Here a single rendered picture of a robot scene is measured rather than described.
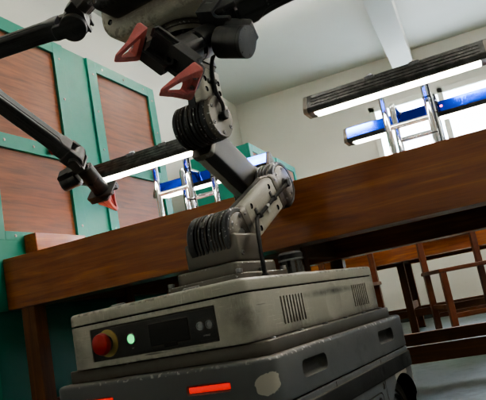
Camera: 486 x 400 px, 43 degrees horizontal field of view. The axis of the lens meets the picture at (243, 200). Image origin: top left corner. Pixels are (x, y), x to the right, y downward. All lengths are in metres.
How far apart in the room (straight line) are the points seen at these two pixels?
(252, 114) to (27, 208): 5.46
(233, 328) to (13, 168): 1.66
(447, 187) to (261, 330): 0.80
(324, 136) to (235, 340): 6.43
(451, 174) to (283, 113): 6.00
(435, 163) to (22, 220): 1.57
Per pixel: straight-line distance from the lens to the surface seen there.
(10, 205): 2.50
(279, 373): 1.03
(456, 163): 1.71
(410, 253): 4.74
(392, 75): 2.11
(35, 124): 2.04
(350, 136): 2.66
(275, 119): 7.63
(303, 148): 7.45
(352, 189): 1.74
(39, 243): 2.45
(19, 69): 2.79
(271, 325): 1.10
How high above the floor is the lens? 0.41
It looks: 10 degrees up
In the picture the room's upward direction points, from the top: 11 degrees counter-clockwise
